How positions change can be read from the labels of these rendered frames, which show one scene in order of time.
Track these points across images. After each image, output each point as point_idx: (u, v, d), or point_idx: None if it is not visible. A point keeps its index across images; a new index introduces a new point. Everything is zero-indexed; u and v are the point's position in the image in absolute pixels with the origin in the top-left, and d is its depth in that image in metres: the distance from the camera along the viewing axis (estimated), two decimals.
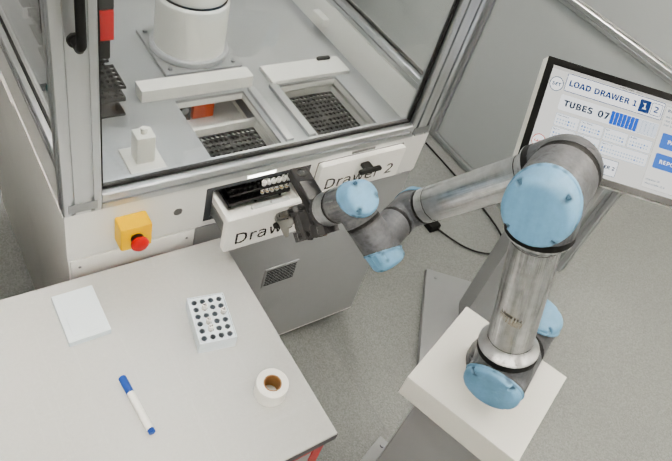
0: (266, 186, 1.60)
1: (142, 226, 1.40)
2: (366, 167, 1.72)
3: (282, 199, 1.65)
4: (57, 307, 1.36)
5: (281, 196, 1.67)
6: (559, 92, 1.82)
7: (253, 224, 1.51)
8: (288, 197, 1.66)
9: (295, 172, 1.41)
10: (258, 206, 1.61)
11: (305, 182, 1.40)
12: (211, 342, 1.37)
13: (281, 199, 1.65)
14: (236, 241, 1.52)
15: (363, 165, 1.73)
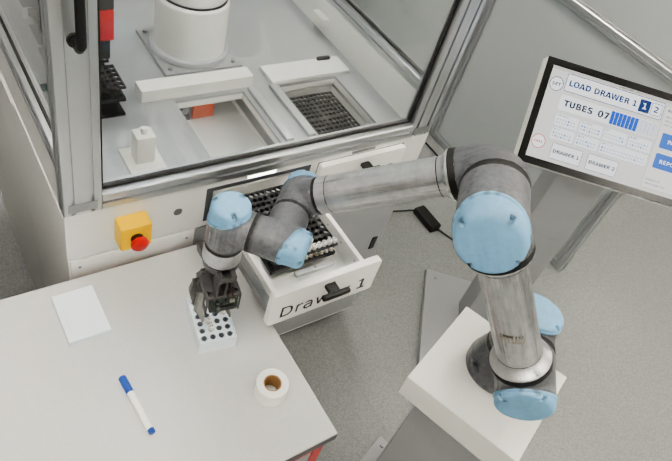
0: (311, 251, 1.48)
1: (142, 226, 1.40)
2: (366, 167, 1.72)
3: (327, 263, 1.54)
4: (57, 307, 1.36)
5: (325, 259, 1.56)
6: (559, 92, 1.82)
7: (300, 297, 1.39)
8: (333, 260, 1.55)
9: (201, 242, 1.34)
10: (302, 272, 1.50)
11: None
12: (211, 342, 1.37)
13: (326, 263, 1.53)
14: (281, 315, 1.40)
15: (363, 165, 1.73)
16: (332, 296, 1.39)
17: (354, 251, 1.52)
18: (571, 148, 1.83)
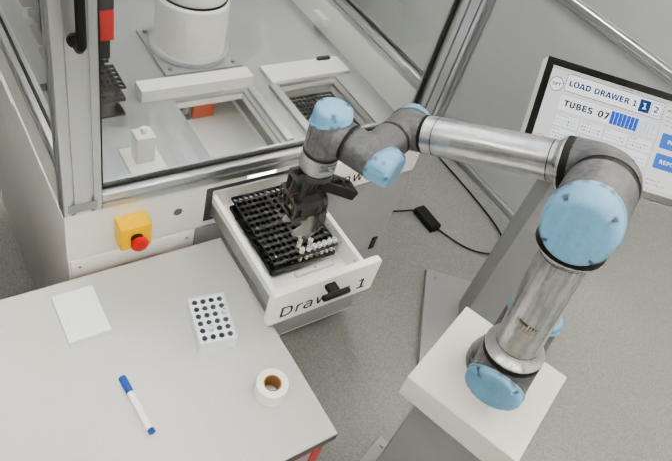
0: (311, 251, 1.48)
1: (142, 226, 1.40)
2: None
3: (327, 263, 1.54)
4: (57, 307, 1.36)
5: (325, 259, 1.56)
6: (559, 92, 1.82)
7: (300, 297, 1.39)
8: (333, 260, 1.55)
9: (347, 180, 1.37)
10: (302, 272, 1.50)
11: (340, 179, 1.34)
12: (211, 342, 1.37)
13: (326, 263, 1.53)
14: (281, 315, 1.40)
15: None
16: (332, 296, 1.39)
17: (354, 251, 1.52)
18: None
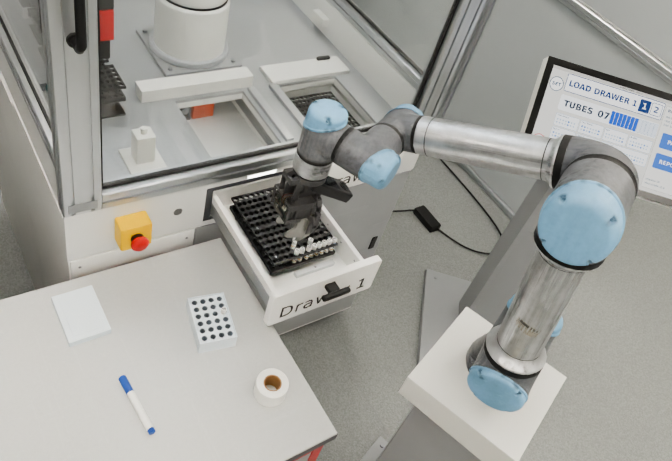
0: (311, 251, 1.48)
1: (142, 226, 1.40)
2: None
3: (327, 263, 1.54)
4: (57, 307, 1.36)
5: (325, 259, 1.56)
6: (559, 92, 1.82)
7: (300, 297, 1.39)
8: (333, 260, 1.55)
9: (342, 182, 1.36)
10: (302, 272, 1.50)
11: (334, 181, 1.33)
12: (211, 342, 1.37)
13: (326, 263, 1.53)
14: (281, 315, 1.40)
15: None
16: (332, 296, 1.39)
17: (354, 251, 1.52)
18: None
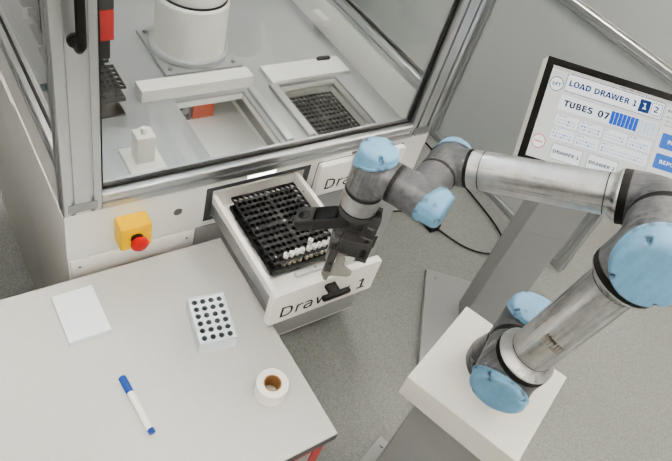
0: (311, 251, 1.48)
1: (142, 226, 1.40)
2: None
3: None
4: (57, 307, 1.36)
5: None
6: (559, 92, 1.82)
7: (300, 297, 1.39)
8: None
9: (300, 219, 1.26)
10: (302, 272, 1.50)
11: (316, 215, 1.26)
12: (211, 342, 1.37)
13: None
14: (281, 315, 1.40)
15: None
16: (332, 296, 1.39)
17: None
18: (571, 148, 1.83)
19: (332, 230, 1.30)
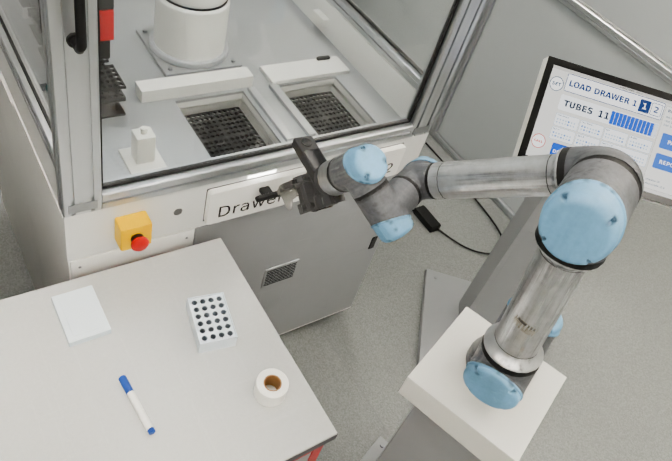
0: None
1: (142, 226, 1.40)
2: None
3: None
4: (57, 307, 1.36)
5: None
6: (559, 92, 1.82)
7: (236, 198, 1.55)
8: None
9: (299, 141, 1.36)
10: None
11: (310, 151, 1.35)
12: (211, 342, 1.37)
13: None
14: (219, 215, 1.56)
15: None
16: (265, 197, 1.55)
17: None
18: None
19: None
